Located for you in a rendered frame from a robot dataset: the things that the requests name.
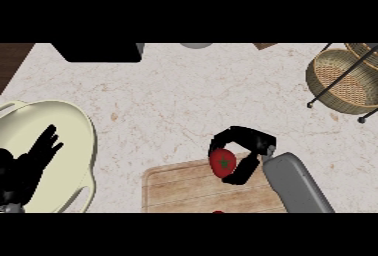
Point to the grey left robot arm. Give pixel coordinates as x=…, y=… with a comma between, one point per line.
x=10, y=208

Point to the wicker tiered basket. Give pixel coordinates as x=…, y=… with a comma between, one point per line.
x=344, y=80

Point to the dark wooden panel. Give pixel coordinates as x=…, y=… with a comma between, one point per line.
x=11, y=60

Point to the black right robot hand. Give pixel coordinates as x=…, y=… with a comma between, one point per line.
x=245, y=166

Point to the grey round object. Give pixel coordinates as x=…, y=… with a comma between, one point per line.
x=195, y=45

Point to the wooden cutting board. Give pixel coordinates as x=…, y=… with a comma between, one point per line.
x=206, y=190

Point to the cream oval pot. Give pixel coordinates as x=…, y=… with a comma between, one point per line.
x=63, y=150

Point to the small red object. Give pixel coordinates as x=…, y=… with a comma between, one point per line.
x=217, y=211

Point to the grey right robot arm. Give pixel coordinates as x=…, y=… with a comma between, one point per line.
x=295, y=186

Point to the black appliance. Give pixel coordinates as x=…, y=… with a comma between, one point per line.
x=97, y=51

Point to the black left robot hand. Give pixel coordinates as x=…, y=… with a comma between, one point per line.
x=23, y=166

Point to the red tomato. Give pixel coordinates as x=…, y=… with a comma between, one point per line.
x=221, y=163

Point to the brown wooden object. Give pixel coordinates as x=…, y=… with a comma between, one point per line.
x=264, y=46

